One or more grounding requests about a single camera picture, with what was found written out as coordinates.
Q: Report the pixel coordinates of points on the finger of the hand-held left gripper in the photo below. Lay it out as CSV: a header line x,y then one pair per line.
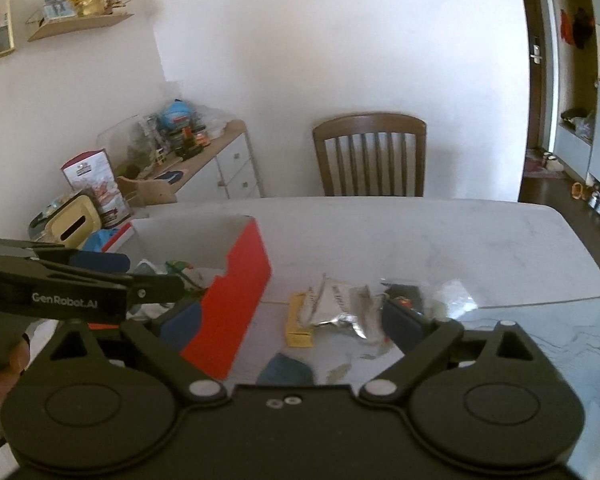
x,y
100,261
157,289

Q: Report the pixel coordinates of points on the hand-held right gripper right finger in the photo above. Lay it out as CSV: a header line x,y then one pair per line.
x,y
402,325

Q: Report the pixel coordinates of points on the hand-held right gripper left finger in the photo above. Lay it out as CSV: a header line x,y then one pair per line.
x,y
185,325

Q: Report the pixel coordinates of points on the white printed plastic packet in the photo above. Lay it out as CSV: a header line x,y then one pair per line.
x,y
142,267

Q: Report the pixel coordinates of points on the silver foil packet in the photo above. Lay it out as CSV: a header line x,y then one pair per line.
x,y
340,305

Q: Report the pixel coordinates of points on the red cardboard box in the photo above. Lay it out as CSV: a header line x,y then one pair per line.
x,y
240,285

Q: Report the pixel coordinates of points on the person's left hand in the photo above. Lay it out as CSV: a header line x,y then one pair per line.
x,y
10,365

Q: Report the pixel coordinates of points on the blue cloth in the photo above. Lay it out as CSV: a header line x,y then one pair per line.
x,y
102,241

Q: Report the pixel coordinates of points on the black snack packet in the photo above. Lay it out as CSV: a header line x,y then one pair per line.
x,y
405,294

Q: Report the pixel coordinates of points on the yellow tissue box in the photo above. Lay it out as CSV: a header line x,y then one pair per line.
x,y
75,220

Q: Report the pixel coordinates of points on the clear plastic bag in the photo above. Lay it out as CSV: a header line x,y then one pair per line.
x,y
455,300

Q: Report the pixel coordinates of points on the red and white paper bag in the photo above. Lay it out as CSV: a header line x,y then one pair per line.
x,y
97,185

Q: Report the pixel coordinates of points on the light wooden rack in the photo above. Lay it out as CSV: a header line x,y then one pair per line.
x,y
147,190

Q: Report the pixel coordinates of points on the small yellow box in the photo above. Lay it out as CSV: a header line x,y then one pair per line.
x,y
300,330

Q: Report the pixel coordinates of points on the dark blue fabric pouch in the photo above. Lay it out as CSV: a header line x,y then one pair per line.
x,y
285,370

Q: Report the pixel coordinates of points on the white sideboard with wooden top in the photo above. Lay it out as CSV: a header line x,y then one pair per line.
x,y
235,165

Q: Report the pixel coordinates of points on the small dark jars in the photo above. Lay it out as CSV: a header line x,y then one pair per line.
x,y
192,140

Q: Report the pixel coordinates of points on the blue plush toy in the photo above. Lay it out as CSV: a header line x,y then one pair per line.
x,y
175,116

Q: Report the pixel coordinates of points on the crumpled clear plastic bags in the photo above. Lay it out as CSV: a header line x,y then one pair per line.
x,y
212,117

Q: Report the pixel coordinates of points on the wooden slat-back chair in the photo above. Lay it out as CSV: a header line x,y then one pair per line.
x,y
370,127

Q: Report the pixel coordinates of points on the patterned door mat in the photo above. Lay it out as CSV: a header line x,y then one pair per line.
x,y
535,167

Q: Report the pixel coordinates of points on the small orange shoe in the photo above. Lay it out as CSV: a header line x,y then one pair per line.
x,y
577,190

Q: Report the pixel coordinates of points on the pair of slippers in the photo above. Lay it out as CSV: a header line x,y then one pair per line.
x,y
552,161

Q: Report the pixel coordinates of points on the dark brown door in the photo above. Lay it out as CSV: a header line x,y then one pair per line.
x,y
532,110

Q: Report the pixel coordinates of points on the white plastic bag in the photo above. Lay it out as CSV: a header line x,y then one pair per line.
x,y
585,125

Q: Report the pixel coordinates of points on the silver door lock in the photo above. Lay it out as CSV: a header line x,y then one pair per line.
x,y
535,50

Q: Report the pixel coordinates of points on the red hanging bag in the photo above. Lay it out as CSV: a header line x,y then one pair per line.
x,y
567,25

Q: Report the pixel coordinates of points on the black hanging bag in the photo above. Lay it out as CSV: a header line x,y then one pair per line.
x,y
583,27

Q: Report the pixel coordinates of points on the wooden wall shelf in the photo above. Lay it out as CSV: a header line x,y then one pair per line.
x,y
80,27

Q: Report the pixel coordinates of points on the small photo frame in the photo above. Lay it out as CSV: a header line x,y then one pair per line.
x,y
57,2

